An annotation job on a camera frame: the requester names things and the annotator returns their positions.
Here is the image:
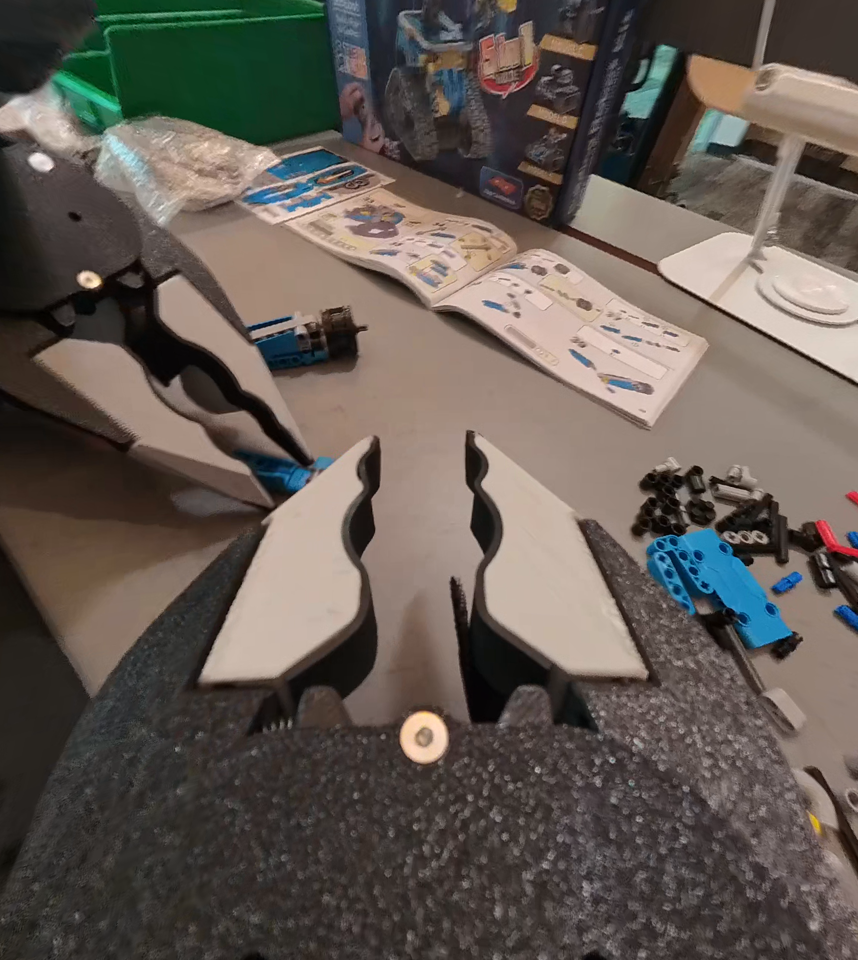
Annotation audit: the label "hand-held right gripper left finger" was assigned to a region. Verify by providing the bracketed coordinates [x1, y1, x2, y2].
[198, 436, 382, 711]

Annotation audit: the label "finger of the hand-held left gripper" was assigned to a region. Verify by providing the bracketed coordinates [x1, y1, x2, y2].
[30, 324, 277, 514]
[145, 271, 317, 470]

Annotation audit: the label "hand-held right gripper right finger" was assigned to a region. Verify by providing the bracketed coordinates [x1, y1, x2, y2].
[450, 431, 649, 723]

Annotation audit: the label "blue motor block yellow pins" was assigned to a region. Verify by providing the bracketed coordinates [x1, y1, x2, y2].
[247, 303, 368, 374]

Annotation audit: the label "small blue beam assembly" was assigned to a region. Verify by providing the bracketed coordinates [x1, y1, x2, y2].
[232, 448, 336, 495]

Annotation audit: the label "clear plastic bag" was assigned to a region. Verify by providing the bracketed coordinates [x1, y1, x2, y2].
[0, 82, 103, 162]
[95, 116, 280, 226]

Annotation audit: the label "blue sticker sheet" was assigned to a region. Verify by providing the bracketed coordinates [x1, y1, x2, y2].
[237, 146, 394, 226]

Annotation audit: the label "pile of small building parts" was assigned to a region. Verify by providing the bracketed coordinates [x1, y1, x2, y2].
[631, 456, 858, 661]

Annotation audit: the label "large green bin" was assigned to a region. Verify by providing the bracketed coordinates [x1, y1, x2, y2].
[102, 9, 343, 147]

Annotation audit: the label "light grey short beam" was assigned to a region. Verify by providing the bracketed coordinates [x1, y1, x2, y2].
[761, 686, 806, 734]

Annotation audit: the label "open instruction booklet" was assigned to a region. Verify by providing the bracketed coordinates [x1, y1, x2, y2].
[285, 186, 709, 430]

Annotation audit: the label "dark blue toy box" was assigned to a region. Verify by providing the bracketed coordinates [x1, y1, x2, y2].
[324, 0, 651, 230]

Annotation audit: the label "white stand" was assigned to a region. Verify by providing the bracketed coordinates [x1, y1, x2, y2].
[657, 0, 858, 402]

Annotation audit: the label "large blue frame block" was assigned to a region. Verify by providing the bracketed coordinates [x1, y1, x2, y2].
[646, 528, 801, 650]

